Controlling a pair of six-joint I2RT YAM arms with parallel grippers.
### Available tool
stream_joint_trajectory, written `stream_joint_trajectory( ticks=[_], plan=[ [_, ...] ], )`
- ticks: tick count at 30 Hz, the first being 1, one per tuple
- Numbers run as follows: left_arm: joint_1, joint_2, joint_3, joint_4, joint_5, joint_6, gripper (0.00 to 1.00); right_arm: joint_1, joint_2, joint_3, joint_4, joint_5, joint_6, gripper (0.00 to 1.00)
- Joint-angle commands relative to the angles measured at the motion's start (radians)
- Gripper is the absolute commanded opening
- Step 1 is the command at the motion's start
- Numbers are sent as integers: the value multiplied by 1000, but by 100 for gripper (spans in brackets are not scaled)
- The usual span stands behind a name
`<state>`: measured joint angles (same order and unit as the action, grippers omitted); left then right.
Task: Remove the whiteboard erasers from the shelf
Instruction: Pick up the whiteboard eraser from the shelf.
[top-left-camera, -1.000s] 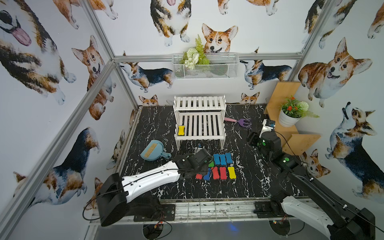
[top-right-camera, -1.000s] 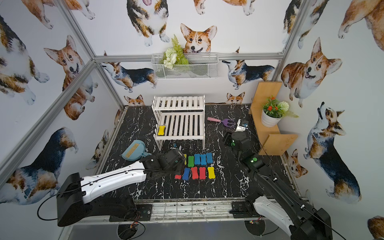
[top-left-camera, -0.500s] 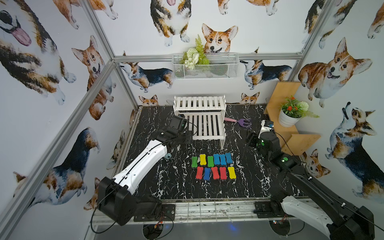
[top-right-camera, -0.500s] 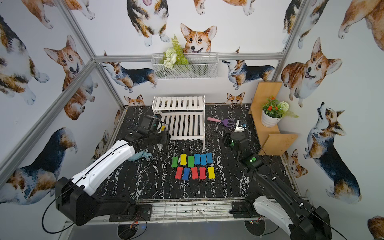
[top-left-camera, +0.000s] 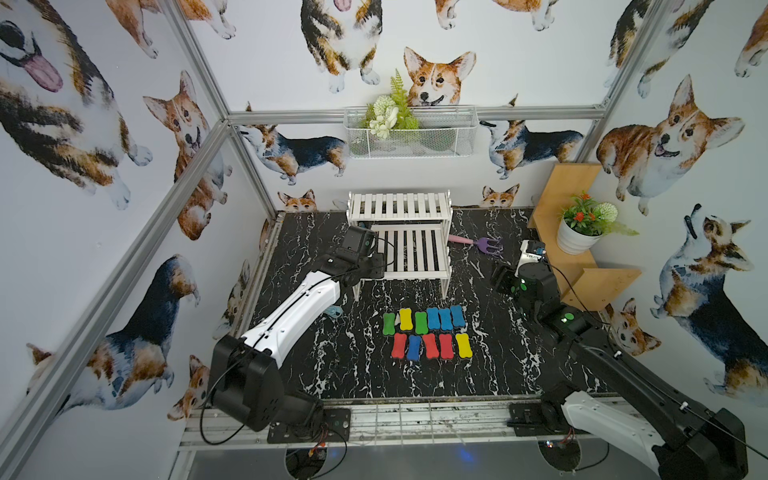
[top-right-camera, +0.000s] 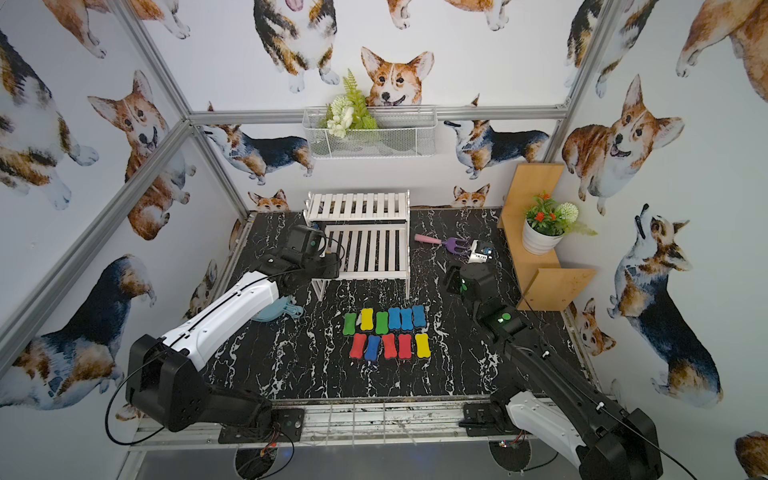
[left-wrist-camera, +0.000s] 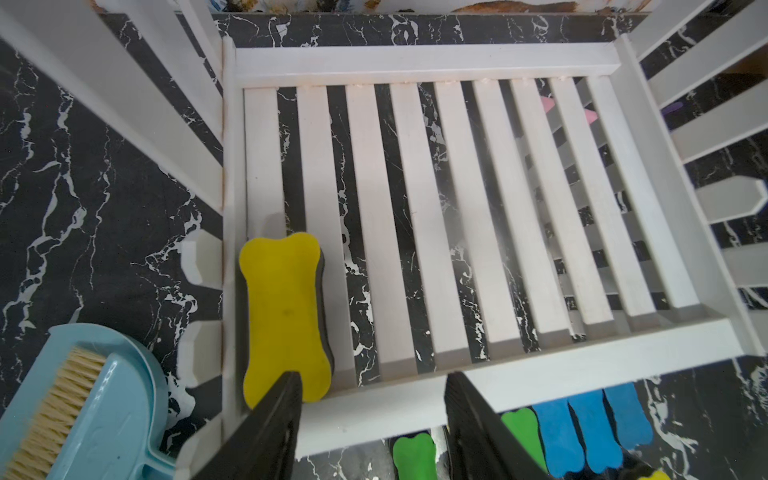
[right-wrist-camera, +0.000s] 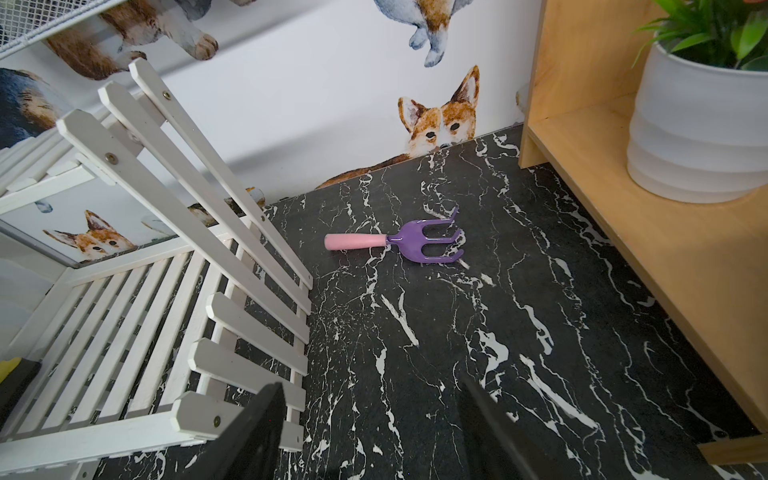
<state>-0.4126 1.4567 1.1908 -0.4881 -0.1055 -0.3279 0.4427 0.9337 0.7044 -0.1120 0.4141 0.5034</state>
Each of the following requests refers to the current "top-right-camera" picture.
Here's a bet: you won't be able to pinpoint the green eraser top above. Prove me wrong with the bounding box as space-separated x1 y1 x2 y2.
343 313 358 336
375 311 389 336

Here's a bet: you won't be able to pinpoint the artificial fern white flowers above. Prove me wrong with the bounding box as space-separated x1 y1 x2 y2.
319 70 378 139

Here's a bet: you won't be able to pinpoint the potted plant white pot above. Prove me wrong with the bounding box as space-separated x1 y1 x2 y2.
523 192 597 255

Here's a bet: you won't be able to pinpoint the wooden corner shelf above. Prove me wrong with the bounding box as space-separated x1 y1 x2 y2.
499 163 596 312

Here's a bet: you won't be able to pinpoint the white wire basket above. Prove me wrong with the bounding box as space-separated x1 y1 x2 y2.
302 107 438 159

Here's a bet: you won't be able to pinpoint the purple pink toy rake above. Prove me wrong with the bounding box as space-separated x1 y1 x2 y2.
414 234 471 256

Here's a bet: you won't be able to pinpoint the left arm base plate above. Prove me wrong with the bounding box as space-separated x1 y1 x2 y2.
218 408 306 445

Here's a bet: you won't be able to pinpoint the teal dustpan with brush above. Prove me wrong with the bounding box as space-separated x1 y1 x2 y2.
251 296 304 323

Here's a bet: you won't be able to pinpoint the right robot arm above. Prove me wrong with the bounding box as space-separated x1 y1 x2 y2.
443 264 663 479

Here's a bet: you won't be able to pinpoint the red eraser bottom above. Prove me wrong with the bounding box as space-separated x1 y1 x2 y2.
381 333 398 359
349 333 368 359
397 334 413 360

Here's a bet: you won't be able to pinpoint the blue eraser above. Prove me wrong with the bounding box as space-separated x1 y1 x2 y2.
388 307 402 331
364 335 381 362
400 308 414 331
412 305 427 328

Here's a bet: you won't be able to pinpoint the blue eraser top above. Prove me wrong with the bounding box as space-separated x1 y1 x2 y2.
400 308 414 331
388 307 402 331
412 305 427 328

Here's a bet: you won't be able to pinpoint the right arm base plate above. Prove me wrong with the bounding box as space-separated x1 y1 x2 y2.
458 402 520 437

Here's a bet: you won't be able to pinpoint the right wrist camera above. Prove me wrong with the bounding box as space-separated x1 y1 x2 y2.
467 240 495 264

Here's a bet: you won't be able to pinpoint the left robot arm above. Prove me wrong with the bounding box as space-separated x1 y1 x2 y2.
125 225 344 437

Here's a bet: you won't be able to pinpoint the yellow eraser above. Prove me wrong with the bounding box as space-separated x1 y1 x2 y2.
360 308 374 332
414 333 431 359

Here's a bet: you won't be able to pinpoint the white wooden shelf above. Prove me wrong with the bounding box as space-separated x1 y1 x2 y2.
303 190 411 298

